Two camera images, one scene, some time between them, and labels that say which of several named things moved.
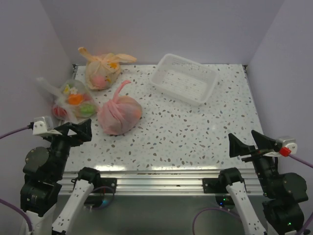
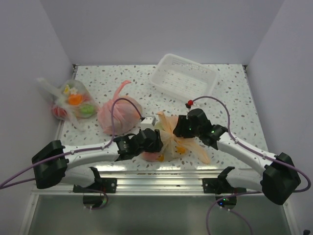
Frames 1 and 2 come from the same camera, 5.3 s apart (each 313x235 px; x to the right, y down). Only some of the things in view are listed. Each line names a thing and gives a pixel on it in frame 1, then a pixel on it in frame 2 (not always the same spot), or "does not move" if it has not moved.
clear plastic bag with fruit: (72, 100) does not move
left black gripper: (83, 131) → (157, 145)
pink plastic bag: (119, 114) does not move
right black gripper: (236, 147) → (180, 129)
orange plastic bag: (101, 73) → (174, 147)
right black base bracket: (212, 185) does not move
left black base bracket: (110, 182) does not move
